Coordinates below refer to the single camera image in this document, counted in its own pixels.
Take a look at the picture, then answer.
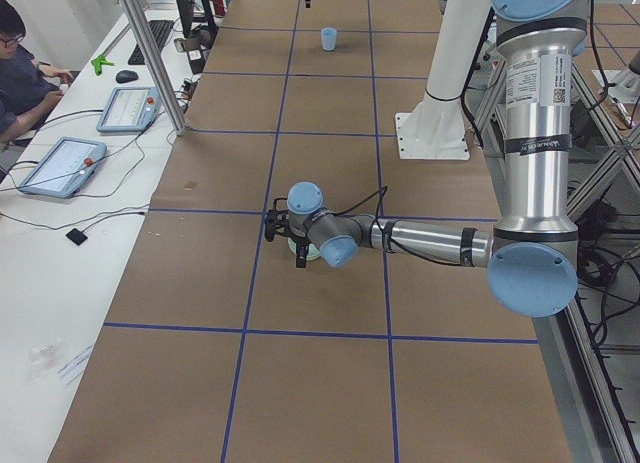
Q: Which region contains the black monitor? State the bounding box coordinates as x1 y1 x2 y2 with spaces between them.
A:
176 0 218 44

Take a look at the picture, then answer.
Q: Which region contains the aluminium frame post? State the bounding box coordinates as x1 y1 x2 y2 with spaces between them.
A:
121 0 186 136

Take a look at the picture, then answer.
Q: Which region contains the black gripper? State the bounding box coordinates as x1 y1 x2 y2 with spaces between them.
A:
288 225 311 268

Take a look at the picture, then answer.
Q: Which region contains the far blue teach pendant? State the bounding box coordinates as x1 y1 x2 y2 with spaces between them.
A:
96 87 161 133

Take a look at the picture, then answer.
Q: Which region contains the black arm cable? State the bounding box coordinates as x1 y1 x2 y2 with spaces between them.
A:
272 184 494 267

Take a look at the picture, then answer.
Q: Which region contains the seated person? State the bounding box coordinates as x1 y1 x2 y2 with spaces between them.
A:
1 0 73 144

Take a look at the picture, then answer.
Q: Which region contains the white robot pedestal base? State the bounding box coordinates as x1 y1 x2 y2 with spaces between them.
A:
395 0 491 161

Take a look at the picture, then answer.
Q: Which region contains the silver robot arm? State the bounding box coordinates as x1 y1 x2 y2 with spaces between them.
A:
266 0 590 317

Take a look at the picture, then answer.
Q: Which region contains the green plastic clamp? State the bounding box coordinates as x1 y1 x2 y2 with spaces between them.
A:
90 54 114 76

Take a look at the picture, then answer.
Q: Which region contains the clear plastic bag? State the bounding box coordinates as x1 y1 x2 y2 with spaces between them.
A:
27 337 67 382

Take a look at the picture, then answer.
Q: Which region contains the pale green ceramic bowl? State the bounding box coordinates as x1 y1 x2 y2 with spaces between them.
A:
288 238 320 261

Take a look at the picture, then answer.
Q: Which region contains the black computer mouse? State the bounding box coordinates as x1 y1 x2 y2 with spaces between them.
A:
115 70 139 84

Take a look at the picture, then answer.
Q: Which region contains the small black square pad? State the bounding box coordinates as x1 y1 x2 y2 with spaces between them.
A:
65 228 88 246

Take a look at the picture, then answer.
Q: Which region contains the near blue teach pendant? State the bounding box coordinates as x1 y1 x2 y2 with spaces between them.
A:
17 137 107 199

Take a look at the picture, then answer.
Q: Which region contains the black keyboard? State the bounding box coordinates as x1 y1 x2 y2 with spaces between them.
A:
127 19 176 66

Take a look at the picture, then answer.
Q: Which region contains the light blue plastic cup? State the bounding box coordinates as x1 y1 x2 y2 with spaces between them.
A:
320 27 338 52

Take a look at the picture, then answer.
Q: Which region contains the blue teach pendant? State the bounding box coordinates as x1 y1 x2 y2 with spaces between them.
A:
17 137 107 199
96 87 161 133

